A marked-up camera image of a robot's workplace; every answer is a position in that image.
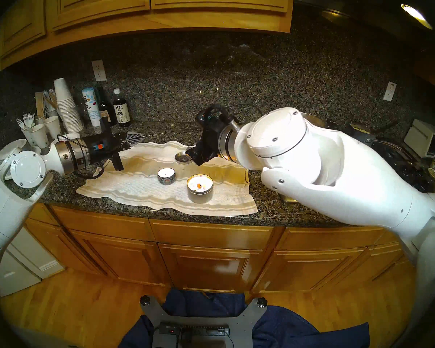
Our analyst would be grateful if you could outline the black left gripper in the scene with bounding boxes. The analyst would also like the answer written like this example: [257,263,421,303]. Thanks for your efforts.
[83,117,146,171]

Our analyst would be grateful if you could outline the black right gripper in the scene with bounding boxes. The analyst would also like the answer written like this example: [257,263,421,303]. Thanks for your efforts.
[185,104,237,167]

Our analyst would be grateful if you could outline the black metal candle snuffer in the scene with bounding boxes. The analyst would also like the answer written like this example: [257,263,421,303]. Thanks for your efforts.
[142,130,202,137]

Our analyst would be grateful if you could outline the round tin candle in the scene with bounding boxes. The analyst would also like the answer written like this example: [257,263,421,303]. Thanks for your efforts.
[187,174,214,204]

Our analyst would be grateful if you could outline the small patterned candle cup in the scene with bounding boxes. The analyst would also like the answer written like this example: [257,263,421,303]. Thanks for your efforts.
[157,167,176,185]

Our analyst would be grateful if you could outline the soy sauce bottle white label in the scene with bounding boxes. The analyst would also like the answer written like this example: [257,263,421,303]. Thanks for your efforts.
[112,88,132,128]

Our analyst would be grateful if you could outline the dark glass bottle beige label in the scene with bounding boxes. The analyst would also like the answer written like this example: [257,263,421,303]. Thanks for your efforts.
[97,86,117,126]

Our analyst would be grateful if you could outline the white blue salt canister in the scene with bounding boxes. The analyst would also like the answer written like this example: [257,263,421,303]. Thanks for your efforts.
[82,87,104,127]

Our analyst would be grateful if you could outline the white beige striped towel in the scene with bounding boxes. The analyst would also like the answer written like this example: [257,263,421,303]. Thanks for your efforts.
[76,139,258,217]

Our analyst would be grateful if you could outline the stack of white paper cups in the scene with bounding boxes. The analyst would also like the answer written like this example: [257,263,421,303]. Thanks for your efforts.
[54,78,84,133]

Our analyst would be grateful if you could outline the white paper cup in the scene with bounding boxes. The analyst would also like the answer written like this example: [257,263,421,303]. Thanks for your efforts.
[30,124,49,149]
[43,116,62,139]

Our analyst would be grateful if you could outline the wooden utensil bundle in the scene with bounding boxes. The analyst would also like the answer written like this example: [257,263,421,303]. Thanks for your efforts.
[43,89,58,111]

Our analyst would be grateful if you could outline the wooden base cabinets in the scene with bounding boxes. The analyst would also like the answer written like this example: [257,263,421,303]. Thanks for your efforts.
[22,197,421,294]

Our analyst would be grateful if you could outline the stainless steel pot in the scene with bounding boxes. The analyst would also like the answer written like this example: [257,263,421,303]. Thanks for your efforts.
[303,112,328,128]

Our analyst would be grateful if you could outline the white panelled door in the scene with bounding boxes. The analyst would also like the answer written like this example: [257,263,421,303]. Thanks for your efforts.
[0,228,66,297]

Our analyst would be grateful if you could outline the black power strip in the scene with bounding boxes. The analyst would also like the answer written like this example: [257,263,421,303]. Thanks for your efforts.
[159,323,231,337]

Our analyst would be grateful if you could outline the dark blue cloth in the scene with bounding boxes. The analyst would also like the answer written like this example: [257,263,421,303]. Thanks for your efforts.
[118,287,370,348]

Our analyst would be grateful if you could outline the dark range hood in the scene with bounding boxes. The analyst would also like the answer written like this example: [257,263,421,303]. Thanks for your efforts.
[294,0,435,50]

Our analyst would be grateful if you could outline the range hood lamp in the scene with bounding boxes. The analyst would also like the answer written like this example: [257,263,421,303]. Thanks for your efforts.
[401,4,432,30]

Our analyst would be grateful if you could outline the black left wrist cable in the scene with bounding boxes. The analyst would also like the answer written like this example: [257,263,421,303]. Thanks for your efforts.
[56,133,105,180]

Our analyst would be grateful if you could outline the white double wall outlet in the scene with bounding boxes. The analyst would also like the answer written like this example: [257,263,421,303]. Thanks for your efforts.
[91,59,107,82]

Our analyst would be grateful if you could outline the wooden wall cabinets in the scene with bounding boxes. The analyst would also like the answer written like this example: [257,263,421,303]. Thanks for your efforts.
[0,0,295,70]

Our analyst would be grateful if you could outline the dark saucepan with handle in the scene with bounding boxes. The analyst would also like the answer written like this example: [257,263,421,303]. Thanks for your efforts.
[348,120,401,141]

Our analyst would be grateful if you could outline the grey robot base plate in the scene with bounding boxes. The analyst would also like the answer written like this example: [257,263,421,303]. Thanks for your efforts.
[140,296,268,348]

